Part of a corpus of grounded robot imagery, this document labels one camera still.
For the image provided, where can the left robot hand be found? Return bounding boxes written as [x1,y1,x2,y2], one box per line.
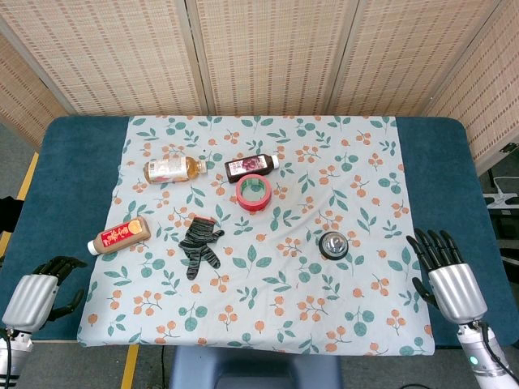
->
[1,255,88,334]

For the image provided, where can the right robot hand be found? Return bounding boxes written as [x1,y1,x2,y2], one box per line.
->
[405,228,488,325]

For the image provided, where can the black object at table edge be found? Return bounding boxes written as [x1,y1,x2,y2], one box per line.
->
[0,195,26,234]

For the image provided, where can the brown drink bottle orange label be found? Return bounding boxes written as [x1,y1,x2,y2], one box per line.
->
[87,216,152,256]

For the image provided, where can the dark striped glove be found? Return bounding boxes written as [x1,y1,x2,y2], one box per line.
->
[178,216,225,280]

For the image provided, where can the amber tea bottle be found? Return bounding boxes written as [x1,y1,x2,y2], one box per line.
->
[143,155,208,185]

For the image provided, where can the floral leaf tablecloth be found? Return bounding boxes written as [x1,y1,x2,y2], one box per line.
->
[76,114,437,357]

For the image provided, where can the red tape roll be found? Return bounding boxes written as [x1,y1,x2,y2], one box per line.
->
[235,174,273,212]

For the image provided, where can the dark juice bottle white cap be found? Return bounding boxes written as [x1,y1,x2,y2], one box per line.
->
[224,152,281,185]

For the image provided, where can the woven folding screen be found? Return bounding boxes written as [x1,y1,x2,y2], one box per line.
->
[0,0,519,176]

